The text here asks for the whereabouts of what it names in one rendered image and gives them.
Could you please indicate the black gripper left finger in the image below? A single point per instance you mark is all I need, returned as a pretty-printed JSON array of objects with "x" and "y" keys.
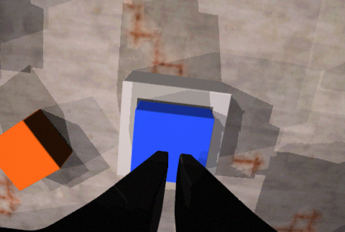
[{"x": 134, "y": 204}]

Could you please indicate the blue button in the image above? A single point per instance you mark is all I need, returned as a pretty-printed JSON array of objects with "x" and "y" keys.
[{"x": 171, "y": 114}]

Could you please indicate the orange block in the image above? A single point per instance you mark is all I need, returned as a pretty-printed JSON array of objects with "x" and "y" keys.
[{"x": 31, "y": 150}]

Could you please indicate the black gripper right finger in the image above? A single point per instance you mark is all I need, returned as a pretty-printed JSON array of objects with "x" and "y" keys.
[{"x": 204, "y": 204}]

